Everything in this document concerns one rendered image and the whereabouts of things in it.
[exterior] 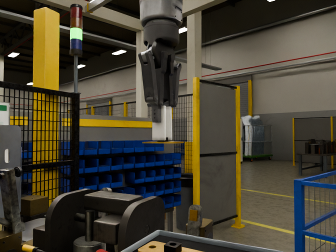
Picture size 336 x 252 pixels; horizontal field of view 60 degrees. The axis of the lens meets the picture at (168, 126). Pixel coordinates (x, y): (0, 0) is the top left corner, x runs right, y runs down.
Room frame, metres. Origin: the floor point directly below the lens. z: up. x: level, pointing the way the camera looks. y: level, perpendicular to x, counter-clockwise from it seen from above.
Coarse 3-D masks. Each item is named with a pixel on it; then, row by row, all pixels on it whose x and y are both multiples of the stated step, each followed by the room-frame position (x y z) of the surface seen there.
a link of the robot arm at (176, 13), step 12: (144, 0) 0.57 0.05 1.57; (156, 0) 0.56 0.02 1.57; (168, 0) 0.56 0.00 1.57; (180, 0) 0.59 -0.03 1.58; (144, 12) 0.57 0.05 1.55; (156, 12) 0.56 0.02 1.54; (168, 12) 0.56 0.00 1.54; (180, 12) 0.59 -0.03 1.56; (144, 24) 0.60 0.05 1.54; (180, 24) 0.61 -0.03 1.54
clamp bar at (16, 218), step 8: (16, 168) 0.78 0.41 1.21; (0, 176) 0.74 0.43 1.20; (8, 176) 0.75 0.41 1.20; (16, 176) 0.79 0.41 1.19; (0, 184) 0.76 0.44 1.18; (8, 184) 0.75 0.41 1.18; (8, 192) 0.75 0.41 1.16; (16, 192) 0.77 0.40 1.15; (8, 200) 0.76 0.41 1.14; (16, 200) 0.77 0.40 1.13; (8, 208) 0.76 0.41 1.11; (16, 208) 0.77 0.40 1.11; (8, 216) 0.77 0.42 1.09; (16, 216) 0.77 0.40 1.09
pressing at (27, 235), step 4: (32, 220) 1.04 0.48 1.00; (36, 220) 1.04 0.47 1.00; (40, 220) 1.04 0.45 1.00; (44, 220) 1.04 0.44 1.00; (28, 224) 1.00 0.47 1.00; (32, 224) 1.00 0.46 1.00; (36, 224) 1.00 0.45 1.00; (40, 224) 1.00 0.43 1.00; (28, 228) 0.96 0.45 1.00; (32, 228) 0.96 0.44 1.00; (24, 232) 0.92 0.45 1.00; (28, 232) 0.92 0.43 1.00; (32, 232) 0.92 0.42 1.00; (24, 236) 0.88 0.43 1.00; (28, 236) 0.88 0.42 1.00; (32, 236) 0.88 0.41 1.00; (24, 240) 0.85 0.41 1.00
